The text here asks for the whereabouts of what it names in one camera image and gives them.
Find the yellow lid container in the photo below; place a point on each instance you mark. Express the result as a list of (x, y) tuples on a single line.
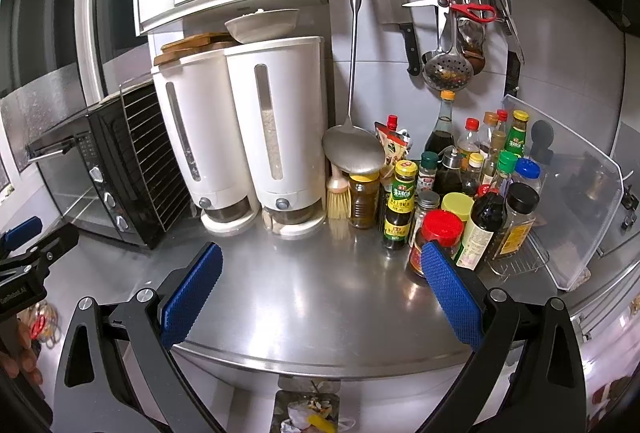
[(457, 203)]

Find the green cap bottle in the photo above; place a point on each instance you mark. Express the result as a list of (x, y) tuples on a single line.
[(506, 162)]

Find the oil bottle green label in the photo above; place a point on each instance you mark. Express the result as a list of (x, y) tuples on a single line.
[(517, 135)]

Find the brown pickle jar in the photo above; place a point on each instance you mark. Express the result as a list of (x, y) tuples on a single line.
[(363, 203)]

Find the sauce pouch red cap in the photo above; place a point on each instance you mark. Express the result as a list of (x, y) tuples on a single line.
[(392, 143)]

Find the silver foil wall sheet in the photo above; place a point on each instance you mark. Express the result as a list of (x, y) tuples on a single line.
[(40, 113)]

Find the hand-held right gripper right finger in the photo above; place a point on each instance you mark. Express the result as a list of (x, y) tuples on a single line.
[(450, 288)]

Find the small yellow cap bottle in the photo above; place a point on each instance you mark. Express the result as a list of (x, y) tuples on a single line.
[(472, 170)]

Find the steel gas stove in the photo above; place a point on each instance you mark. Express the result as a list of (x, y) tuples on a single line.
[(625, 223)]

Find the dark sauce bottle green label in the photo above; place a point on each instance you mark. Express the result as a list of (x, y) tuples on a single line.
[(399, 208)]

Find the green lid spice shaker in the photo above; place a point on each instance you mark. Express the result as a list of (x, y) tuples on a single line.
[(427, 173)]

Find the black wall holder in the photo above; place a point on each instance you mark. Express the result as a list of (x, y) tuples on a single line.
[(511, 73)]

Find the crinkled yellow wrapper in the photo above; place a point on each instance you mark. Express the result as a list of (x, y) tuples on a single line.
[(320, 422)]

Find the person's left hand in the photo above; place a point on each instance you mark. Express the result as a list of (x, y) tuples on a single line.
[(22, 358)]

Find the red kitchen scissors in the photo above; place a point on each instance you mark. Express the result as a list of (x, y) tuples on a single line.
[(472, 10)]

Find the square metal waste bin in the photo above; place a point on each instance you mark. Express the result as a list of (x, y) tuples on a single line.
[(285, 400)]

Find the black lid spice jar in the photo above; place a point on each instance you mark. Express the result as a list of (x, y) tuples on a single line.
[(520, 223)]

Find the soy sauce bottle white label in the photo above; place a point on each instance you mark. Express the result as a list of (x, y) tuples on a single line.
[(482, 223)]

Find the straw bristle brush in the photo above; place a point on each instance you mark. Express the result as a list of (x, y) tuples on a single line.
[(337, 200)]

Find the slim red cap bottle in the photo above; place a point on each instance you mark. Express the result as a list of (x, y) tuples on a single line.
[(502, 118)]

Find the steel ladle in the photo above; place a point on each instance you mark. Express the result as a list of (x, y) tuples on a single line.
[(472, 43)]

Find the steel slotted skimmer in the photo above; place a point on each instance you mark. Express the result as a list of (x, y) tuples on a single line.
[(447, 70)]

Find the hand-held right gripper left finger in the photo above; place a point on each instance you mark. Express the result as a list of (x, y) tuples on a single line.
[(195, 288)]

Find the dark oil cruet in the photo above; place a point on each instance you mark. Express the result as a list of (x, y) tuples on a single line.
[(447, 175)]

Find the steel kitchen tongs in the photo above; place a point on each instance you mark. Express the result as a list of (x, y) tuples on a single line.
[(507, 8)]

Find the white ceramic bowl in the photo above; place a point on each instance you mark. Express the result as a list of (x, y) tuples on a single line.
[(260, 25)]

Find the black toaster oven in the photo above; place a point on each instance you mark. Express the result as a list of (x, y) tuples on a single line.
[(85, 193)]

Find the red cap clear bottle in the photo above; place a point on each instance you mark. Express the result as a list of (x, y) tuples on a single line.
[(469, 138)]

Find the orange cap bottle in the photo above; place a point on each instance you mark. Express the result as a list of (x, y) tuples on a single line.
[(489, 125)]

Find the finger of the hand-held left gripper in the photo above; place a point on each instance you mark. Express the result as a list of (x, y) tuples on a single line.
[(47, 248), (22, 230)]

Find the red lid sauce jar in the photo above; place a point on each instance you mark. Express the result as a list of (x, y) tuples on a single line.
[(442, 225)]

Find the silver lid spice shaker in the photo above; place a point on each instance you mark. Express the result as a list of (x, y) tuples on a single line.
[(426, 208)]

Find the wooden board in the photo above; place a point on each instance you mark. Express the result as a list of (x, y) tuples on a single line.
[(197, 41), (170, 57)]

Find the white tissue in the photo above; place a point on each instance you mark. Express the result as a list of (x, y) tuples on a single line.
[(299, 417)]

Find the white rice dispenser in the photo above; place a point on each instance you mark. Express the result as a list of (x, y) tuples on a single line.
[(210, 133), (295, 113)]

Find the blue lid jar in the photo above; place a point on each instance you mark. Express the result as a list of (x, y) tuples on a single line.
[(527, 169)]

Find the tall dark vinegar bottle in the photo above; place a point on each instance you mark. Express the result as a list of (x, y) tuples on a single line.
[(441, 128)]

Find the coloured rubber band bundle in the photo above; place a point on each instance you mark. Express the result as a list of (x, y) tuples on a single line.
[(44, 323)]

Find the clear plastic splash guard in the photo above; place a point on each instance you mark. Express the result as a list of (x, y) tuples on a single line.
[(585, 213)]

